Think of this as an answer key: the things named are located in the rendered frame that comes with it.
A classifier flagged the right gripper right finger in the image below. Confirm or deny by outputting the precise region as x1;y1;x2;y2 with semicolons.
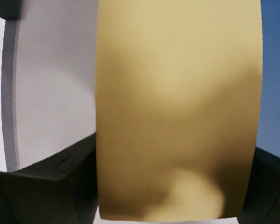
236;146;280;224

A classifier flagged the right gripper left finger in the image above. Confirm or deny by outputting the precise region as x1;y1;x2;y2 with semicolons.
0;132;98;224

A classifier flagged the brown cardboard carton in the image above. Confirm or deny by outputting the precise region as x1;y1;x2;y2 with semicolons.
95;0;263;222

